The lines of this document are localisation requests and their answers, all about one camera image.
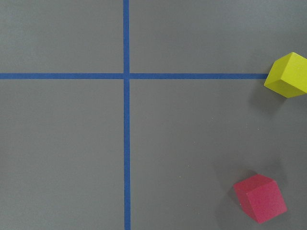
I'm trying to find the red wooden block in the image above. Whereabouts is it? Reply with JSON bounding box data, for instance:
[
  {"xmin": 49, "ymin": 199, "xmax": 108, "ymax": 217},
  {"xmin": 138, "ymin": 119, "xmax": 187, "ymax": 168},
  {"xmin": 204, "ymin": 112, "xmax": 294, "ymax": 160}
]
[{"xmin": 233, "ymin": 174, "xmax": 287, "ymax": 223}]

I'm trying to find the yellow wooden block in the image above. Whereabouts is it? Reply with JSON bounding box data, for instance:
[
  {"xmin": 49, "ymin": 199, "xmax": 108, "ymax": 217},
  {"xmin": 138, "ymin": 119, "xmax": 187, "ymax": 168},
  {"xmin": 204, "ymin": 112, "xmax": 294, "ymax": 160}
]
[{"xmin": 264, "ymin": 52, "xmax": 307, "ymax": 98}]

